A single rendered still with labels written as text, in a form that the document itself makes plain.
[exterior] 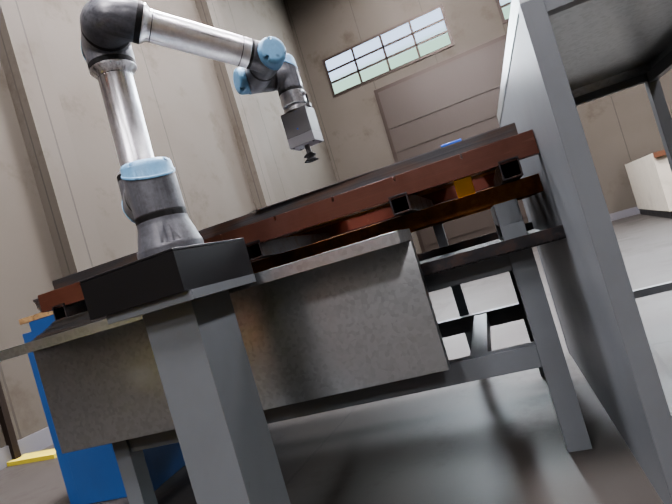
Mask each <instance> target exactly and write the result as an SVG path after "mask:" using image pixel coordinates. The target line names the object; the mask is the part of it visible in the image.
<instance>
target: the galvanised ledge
mask: <svg viewBox="0 0 672 504"><path fill-rule="evenodd" d="M408 240H412V235H411V232H410V229H409V228H408V229H402V230H396V231H393V232H390V233H386V234H383V235H380V236H377V237H373V238H370V239H367V240H363V241H360V242H357V243H353V244H350V245H347V246H344V247H340V248H337V249H334V250H330V251H327V252H324V253H321V254H317V255H314V256H311V257H307V258H304V259H301V260H298V261H294V262H291V263H288V264H284V265H281V266H278V267H275V268H271V269H268V270H265V271H261V272H258V273H255V274H254V275H255V279H256V282H252V283H249V284H246V285H242V286H239V287H236V288H232V289H229V290H228V291H229V294H230V293H233V292H236V291H240V290H243V289H247V288H250V287H253V286H257V285H260V284H263V283H267V282H270V281H274V280H277V279H280V278H284V277H287V276H290V275H294V274H297V273H301V272H304V271H307V270H311V269H314V268H317V267H321V266H324V265H328V264H331V263H334V262H338V261H341V260H344V259H348V258H351V257H355V256H358V255H361V254H365V253H368V252H372V251H375V250H378V249H382V248H385V247H388V246H392V245H395V244H399V243H402V242H405V241H408ZM142 319H143V316H142V315H141V316H137V317H134V318H131V319H127V320H124V321H120V322H117V323H113V324H110V325H108V321H107V319H104V320H100V321H97V322H94V323H90V324H87V325H84V326H81V327H77V328H74V329H71V330H67V331H64V332H61V333H58V334H54V335H51V336H48V337H44V338H41V339H38V340H35V341H31V342H28V343H25V344H21V345H18V346H15V347H12V348H8V349H5V350H2V351H0V361H3V360H7V359H10V358H14V357H17V356H20V355H24V354H27V353H31V352H34V351H37V350H41V349H44V348H47V347H51V346H54V345H58V344H61V343H64V342H68V341H71V340H74V339H78V338H81V337H85V336H88V335H91V334H95V333H98V332H101V331H105V330H108V329H112V328H115V327H118V326H122V325H125V324H128V323H132V322H135V321H139V320H142Z"/></svg>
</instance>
